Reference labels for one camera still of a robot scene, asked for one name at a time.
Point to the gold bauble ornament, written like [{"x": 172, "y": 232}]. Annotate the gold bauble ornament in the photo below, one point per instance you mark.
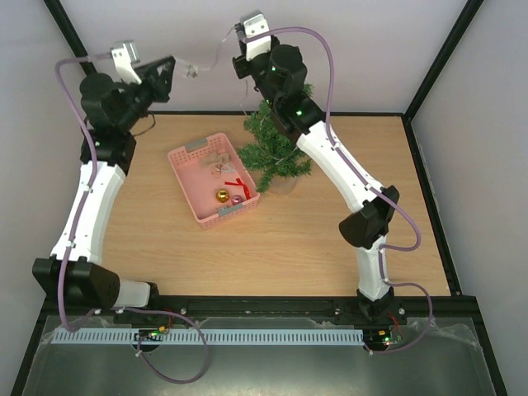
[{"x": 222, "y": 195}]

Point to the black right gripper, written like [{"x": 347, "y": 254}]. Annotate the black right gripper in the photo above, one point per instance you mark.
[{"x": 240, "y": 66}]

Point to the round wooden tree base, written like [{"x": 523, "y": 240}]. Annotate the round wooden tree base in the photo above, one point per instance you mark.
[{"x": 282, "y": 186}]

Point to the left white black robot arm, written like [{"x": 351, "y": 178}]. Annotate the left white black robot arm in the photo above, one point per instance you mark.
[{"x": 73, "y": 274}]

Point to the pink bauble ornament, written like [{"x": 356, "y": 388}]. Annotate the pink bauble ornament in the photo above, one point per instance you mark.
[{"x": 236, "y": 200}]

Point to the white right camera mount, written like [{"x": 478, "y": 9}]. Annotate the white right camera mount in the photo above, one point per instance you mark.
[{"x": 257, "y": 47}]

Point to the small green christmas tree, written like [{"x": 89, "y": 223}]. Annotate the small green christmas tree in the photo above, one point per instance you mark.
[{"x": 270, "y": 155}]

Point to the light blue slotted cable duct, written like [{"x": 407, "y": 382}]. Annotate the light blue slotted cable duct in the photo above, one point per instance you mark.
[{"x": 213, "y": 337}]

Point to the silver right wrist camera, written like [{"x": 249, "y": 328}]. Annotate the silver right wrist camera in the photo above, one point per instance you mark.
[{"x": 254, "y": 23}]

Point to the red ribbon bow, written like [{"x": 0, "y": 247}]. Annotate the red ribbon bow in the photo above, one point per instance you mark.
[{"x": 241, "y": 184}]

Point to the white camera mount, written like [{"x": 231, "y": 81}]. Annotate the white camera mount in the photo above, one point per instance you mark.
[
  {"x": 125, "y": 71},
  {"x": 257, "y": 47}
]

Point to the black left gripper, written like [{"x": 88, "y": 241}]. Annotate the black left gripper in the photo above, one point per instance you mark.
[{"x": 149, "y": 74}]

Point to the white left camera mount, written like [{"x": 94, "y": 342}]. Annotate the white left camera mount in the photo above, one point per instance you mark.
[{"x": 125, "y": 71}]

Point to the pink perforated plastic basket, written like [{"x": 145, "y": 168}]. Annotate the pink perforated plastic basket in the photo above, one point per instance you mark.
[{"x": 199, "y": 183}]

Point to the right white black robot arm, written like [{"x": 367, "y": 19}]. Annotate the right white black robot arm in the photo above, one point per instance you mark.
[{"x": 279, "y": 73}]

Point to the black front frame rail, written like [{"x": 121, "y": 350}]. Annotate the black front frame rail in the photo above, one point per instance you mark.
[{"x": 349, "y": 310}]

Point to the clear plastic battery box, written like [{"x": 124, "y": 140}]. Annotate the clear plastic battery box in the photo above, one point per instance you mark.
[{"x": 187, "y": 69}]

